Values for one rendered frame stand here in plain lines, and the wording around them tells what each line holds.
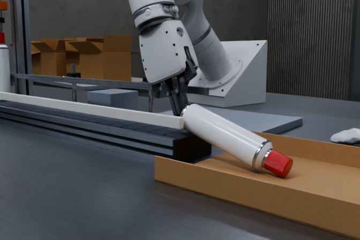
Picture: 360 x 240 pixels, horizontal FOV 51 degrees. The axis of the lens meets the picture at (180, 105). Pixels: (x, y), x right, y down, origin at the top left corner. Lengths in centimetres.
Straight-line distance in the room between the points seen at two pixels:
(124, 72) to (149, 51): 234
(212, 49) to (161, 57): 69
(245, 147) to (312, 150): 16
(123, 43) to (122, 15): 355
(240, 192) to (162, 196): 11
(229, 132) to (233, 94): 77
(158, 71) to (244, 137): 21
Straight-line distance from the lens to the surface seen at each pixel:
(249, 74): 145
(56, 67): 373
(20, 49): 143
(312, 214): 47
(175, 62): 68
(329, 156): 72
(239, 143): 62
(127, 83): 85
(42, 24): 599
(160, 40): 70
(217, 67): 141
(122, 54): 305
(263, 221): 48
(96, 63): 302
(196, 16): 132
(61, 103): 92
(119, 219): 48
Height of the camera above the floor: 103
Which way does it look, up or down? 8 degrees down
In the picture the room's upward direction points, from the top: straight up
